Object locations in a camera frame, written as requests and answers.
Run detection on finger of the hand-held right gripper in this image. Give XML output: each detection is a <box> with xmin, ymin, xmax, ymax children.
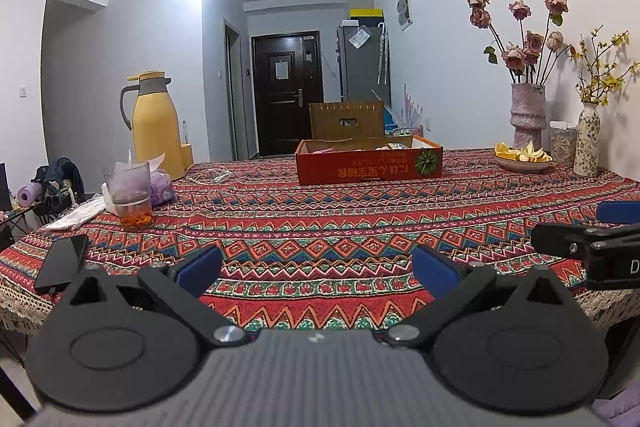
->
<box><xmin>596</xmin><ymin>201</ymin><xmax>640</xmax><ymax>225</ymax></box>
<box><xmin>531</xmin><ymin>222</ymin><xmax>640</xmax><ymax>259</ymax></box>

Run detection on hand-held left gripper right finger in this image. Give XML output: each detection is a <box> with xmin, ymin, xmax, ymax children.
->
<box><xmin>385</xmin><ymin>245</ymin><xmax>571</xmax><ymax>349</ymax></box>

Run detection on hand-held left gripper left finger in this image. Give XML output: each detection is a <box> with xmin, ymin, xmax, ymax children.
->
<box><xmin>65</xmin><ymin>245</ymin><xmax>252</xmax><ymax>349</ymax></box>

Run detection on red cardboard box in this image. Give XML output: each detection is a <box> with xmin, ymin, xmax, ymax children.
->
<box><xmin>294</xmin><ymin>135</ymin><xmax>445</xmax><ymax>186</ymax></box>

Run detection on pile of snack packets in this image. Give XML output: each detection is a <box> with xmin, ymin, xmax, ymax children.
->
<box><xmin>307</xmin><ymin>141</ymin><xmax>419</xmax><ymax>156</ymax></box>

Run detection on white bowl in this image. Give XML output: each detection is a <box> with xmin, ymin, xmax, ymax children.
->
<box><xmin>493</xmin><ymin>154</ymin><xmax>555</xmax><ymax>173</ymax></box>

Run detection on floral print vase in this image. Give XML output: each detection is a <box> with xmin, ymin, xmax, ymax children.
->
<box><xmin>573</xmin><ymin>102</ymin><xmax>601</xmax><ymax>178</ymax></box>

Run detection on pile of orange peels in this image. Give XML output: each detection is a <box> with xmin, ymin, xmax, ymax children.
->
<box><xmin>494</xmin><ymin>140</ymin><xmax>553</xmax><ymax>163</ymax></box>

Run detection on clear cereal jar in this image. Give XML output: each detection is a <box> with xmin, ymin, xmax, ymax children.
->
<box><xmin>548</xmin><ymin>120</ymin><xmax>579</xmax><ymax>167</ymax></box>

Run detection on purple tissue pack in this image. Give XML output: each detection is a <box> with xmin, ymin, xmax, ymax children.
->
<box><xmin>149</xmin><ymin>152</ymin><xmax>177</xmax><ymax>208</ymax></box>

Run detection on glass cup with tea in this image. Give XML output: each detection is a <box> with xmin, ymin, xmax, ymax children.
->
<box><xmin>102</xmin><ymin>160</ymin><xmax>154</xmax><ymax>231</ymax></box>

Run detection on pink ceramic vase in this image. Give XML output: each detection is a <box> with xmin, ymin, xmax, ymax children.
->
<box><xmin>509</xmin><ymin>82</ymin><xmax>549</xmax><ymax>154</ymax></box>

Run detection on yellow flower branches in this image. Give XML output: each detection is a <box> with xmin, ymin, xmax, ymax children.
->
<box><xmin>569</xmin><ymin>26</ymin><xmax>640</xmax><ymax>108</ymax></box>

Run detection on white plastic bag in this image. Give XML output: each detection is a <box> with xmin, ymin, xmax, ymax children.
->
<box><xmin>41</xmin><ymin>193</ymin><xmax>109</xmax><ymax>234</ymax></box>

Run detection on black phone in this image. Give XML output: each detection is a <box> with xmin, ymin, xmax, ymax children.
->
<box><xmin>34</xmin><ymin>232</ymin><xmax>90</xmax><ymax>296</ymax></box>

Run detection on storage cart with bottles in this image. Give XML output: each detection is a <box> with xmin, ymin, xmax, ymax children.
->
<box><xmin>387</xmin><ymin>124</ymin><xmax>427</xmax><ymax>140</ymax></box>

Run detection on yellow thermos jug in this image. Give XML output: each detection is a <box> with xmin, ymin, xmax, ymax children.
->
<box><xmin>119</xmin><ymin>70</ymin><xmax>187</xmax><ymax>182</ymax></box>

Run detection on dark clothes pile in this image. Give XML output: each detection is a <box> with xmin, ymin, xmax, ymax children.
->
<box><xmin>32</xmin><ymin>157</ymin><xmax>87</xmax><ymax>214</ymax></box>

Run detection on purple rolled mat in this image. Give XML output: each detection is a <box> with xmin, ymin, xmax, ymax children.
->
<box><xmin>17</xmin><ymin>184</ymin><xmax>49</xmax><ymax>208</ymax></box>

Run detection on dark entrance door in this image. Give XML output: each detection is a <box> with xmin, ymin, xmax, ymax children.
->
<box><xmin>250</xmin><ymin>31</ymin><xmax>325</xmax><ymax>158</ymax></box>

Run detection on dried pink roses bouquet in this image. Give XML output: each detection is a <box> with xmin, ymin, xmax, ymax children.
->
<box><xmin>465</xmin><ymin>0</ymin><xmax>579</xmax><ymax>86</ymax></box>

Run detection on grey refrigerator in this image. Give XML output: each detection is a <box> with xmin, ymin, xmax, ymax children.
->
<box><xmin>336</xmin><ymin>19</ymin><xmax>392</xmax><ymax>104</ymax></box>

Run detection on white folded umbrella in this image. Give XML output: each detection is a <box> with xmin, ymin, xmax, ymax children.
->
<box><xmin>376</xmin><ymin>22</ymin><xmax>391</xmax><ymax>84</ymax></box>

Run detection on white cable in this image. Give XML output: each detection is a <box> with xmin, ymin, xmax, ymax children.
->
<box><xmin>186</xmin><ymin>161</ymin><xmax>234</xmax><ymax>186</ymax></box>

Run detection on framed wall picture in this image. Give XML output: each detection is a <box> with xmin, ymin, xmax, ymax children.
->
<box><xmin>397</xmin><ymin>0</ymin><xmax>416</xmax><ymax>31</ymax></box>

